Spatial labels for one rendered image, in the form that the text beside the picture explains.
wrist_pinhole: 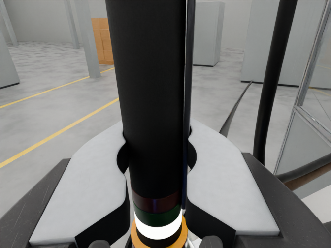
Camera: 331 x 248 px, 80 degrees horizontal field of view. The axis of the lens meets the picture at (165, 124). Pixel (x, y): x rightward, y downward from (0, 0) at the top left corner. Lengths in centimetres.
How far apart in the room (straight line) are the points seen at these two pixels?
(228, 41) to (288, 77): 706
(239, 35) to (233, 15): 101
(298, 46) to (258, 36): 87
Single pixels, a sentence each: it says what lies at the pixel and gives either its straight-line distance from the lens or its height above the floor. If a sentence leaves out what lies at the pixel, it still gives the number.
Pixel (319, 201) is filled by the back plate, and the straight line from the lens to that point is 55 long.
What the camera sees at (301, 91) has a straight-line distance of 157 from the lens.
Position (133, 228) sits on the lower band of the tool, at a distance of 17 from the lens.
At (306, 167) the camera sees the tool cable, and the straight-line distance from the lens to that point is 29.
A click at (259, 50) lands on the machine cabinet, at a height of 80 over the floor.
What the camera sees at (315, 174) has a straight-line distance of 31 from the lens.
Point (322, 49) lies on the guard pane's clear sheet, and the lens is 148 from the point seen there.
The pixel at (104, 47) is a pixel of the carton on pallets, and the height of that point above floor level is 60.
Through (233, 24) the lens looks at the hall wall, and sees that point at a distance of 1224.
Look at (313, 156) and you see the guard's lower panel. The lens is 142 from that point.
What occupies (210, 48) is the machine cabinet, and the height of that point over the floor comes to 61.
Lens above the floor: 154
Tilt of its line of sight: 28 degrees down
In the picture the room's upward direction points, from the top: 1 degrees counter-clockwise
